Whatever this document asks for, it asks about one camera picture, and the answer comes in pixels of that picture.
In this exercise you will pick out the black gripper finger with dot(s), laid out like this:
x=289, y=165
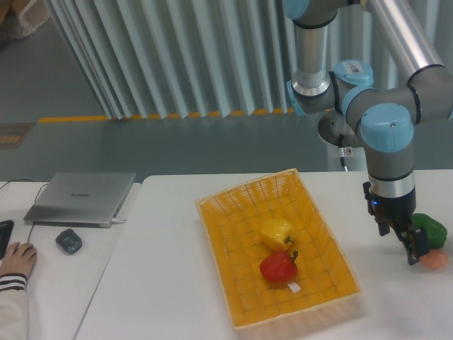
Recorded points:
x=383, y=226
x=414, y=240

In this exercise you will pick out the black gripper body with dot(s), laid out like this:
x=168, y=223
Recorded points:
x=395, y=210

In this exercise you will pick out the striped sleeve forearm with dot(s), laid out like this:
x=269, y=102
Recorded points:
x=14, y=306

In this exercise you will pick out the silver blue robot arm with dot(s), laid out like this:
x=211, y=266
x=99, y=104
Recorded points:
x=383, y=122

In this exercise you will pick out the yellow woven basket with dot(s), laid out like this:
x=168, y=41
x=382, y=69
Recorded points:
x=232, y=218

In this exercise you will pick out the person's hand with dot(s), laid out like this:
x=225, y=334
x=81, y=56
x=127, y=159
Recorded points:
x=14, y=264

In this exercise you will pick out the green bell pepper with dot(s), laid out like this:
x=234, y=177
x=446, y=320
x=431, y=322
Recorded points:
x=437, y=232

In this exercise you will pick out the brown egg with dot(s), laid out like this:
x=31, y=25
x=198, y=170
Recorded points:
x=436, y=259

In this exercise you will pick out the white paper label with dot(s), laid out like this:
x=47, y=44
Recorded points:
x=294, y=287

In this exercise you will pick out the yellow bell pepper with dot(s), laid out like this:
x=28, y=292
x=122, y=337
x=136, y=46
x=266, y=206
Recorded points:
x=277, y=234

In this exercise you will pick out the red bell pepper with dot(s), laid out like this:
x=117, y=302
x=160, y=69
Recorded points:
x=279, y=266

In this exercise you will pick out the folding partition screen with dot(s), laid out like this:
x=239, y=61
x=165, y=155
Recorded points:
x=176, y=59

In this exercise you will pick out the silver laptop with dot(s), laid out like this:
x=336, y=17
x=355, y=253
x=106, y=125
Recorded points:
x=91, y=199

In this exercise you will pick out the grey round device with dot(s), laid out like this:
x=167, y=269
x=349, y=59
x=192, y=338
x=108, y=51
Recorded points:
x=69, y=241

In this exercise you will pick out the black computer mouse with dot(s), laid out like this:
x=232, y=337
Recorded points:
x=28, y=251

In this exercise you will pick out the black keyboard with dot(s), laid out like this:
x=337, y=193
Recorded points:
x=6, y=228

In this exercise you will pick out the white laptop cable plug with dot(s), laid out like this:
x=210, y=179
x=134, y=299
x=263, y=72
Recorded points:
x=118, y=222

